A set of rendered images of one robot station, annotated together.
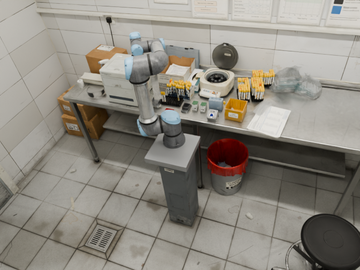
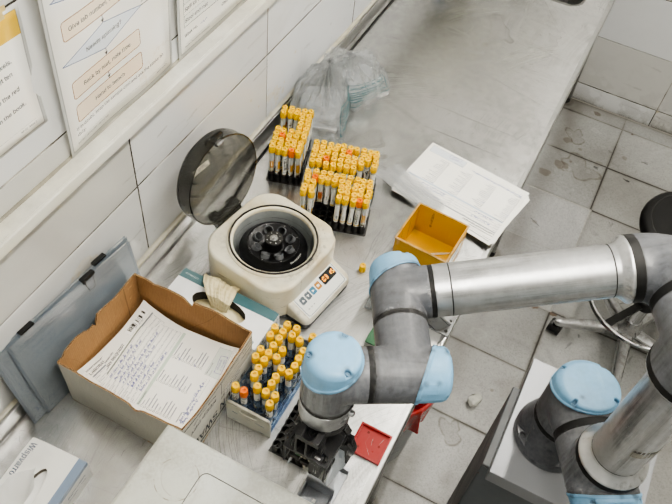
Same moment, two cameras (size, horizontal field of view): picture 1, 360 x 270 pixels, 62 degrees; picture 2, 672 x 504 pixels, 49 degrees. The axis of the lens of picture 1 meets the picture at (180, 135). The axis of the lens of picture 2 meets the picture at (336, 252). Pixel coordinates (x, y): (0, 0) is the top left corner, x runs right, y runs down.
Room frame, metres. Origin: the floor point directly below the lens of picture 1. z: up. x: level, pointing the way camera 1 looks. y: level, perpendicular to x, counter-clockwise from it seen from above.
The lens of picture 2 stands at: (1.96, 0.69, 2.26)
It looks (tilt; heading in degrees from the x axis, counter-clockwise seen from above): 51 degrees down; 265
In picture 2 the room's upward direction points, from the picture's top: 8 degrees clockwise
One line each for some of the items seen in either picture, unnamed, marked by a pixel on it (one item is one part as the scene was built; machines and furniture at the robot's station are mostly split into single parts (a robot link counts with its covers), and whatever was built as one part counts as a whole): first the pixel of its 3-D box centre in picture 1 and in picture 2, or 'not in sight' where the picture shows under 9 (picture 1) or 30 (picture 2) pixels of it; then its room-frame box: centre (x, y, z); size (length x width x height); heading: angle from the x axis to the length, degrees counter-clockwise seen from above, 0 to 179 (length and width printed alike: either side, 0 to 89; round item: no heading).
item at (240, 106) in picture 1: (235, 110); (428, 244); (1.66, -0.42, 0.93); 0.13 x 0.13 x 0.10; 61
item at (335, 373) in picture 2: (135, 41); (333, 374); (1.91, 0.22, 1.42); 0.09 x 0.08 x 0.11; 5
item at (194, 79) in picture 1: (197, 79); (221, 309); (2.12, -0.20, 0.92); 0.24 x 0.12 x 0.10; 154
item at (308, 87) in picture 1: (309, 84); (357, 71); (1.84, -1.03, 0.94); 0.20 x 0.17 x 0.14; 36
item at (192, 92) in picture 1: (180, 91); (273, 379); (2.00, -0.05, 0.91); 0.20 x 0.10 x 0.07; 64
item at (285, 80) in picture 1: (286, 76); (320, 93); (1.94, -0.89, 0.97); 0.26 x 0.17 x 0.19; 85
